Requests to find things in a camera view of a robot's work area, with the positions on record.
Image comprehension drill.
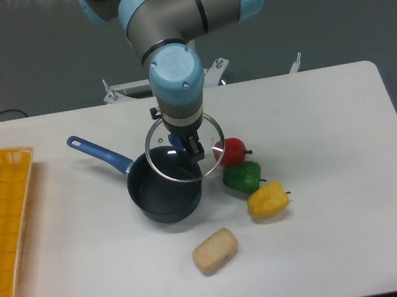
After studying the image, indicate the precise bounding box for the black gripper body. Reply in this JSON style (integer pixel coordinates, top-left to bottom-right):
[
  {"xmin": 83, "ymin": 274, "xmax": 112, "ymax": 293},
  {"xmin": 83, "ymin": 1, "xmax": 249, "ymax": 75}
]
[{"xmin": 150, "ymin": 106, "xmax": 203, "ymax": 143}]

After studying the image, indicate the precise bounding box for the glass lid blue knob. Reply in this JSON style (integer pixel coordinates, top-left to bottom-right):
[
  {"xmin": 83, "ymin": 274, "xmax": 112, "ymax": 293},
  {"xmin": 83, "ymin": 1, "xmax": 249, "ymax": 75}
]
[{"xmin": 145, "ymin": 114, "xmax": 226, "ymax": 183}]

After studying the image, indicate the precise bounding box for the red toy bell pepper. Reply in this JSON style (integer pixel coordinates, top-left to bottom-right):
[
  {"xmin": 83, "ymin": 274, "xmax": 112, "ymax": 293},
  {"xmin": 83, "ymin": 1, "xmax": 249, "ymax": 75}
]
[{"xmin": 211, "ymin": 137, "xmax": 253, "ymax": 167}]

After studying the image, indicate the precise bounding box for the beige toy bread block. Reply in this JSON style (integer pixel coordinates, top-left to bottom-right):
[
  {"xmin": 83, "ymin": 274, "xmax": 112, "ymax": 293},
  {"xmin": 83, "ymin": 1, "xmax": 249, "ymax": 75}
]
[{"xmin": 192, "ymin": 227, "xmax": 239, "ymax": 275}]

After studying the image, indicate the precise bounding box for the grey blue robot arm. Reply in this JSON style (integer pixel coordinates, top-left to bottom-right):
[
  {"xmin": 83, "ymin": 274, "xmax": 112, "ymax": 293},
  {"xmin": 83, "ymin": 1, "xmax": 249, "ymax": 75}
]
[{"xmin": 79, "ymin": 0, "xmax": 265, "ymax": 162}]

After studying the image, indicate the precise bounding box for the green toy bell pepper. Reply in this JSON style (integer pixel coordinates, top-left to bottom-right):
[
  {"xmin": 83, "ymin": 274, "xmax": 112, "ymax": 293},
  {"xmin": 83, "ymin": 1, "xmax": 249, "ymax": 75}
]
[{"xmin": 222, "ymin": 161, "xmax": 265, "ymax": 194}]

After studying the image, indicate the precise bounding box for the yellow toy bell pepper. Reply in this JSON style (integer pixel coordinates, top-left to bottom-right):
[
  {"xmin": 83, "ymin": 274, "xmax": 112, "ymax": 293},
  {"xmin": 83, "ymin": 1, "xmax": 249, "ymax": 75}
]
[{"xmin": 247, "ymin": 181, "xmax": 290, "ymax": 219}]

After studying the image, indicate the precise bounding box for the dark saucepan blue handle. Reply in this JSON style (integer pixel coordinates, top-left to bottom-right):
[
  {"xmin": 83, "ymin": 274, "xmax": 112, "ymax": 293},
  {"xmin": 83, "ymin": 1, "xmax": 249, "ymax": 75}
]
[{"xmin": 66, "ymin": 135, "xmax": 202, "ymax": 224}]

